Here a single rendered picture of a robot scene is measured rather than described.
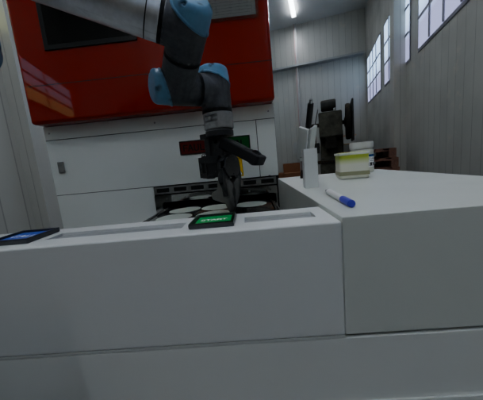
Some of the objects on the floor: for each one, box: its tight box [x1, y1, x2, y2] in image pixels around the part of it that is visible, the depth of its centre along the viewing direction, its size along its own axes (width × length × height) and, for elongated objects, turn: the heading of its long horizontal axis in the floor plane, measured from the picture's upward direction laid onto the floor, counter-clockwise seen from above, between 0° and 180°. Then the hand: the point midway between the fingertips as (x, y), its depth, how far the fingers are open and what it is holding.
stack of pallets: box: [338, 148, 400, 171], centre depth 539 cm, size 143×102×102 cm
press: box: [311, 98, 355, 175], centre depth 724 cm, size 133×118×254 cm
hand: (234, 208), depth 67 cm, fingers closed
